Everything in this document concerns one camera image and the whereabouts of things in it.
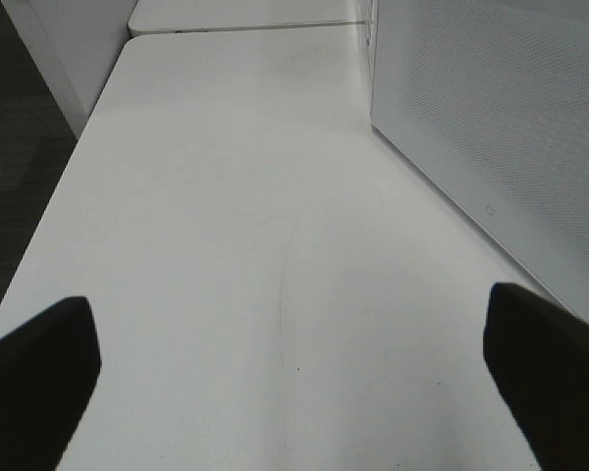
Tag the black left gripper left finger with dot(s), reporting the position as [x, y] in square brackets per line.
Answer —
[49, 367]

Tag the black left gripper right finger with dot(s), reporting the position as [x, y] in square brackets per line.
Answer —
[538, 356]

